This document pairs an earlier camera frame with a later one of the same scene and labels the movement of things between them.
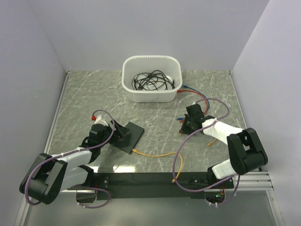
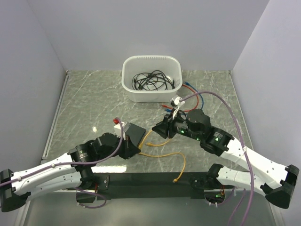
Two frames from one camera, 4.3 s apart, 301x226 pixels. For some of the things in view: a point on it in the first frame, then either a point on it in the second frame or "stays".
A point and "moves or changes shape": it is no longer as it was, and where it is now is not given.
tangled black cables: [155, 80] stays
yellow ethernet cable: [162, 154] moves or changes shape
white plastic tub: [152, 78] stays
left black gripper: [121, 130] → [130, 149]
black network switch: [128, 142] stays
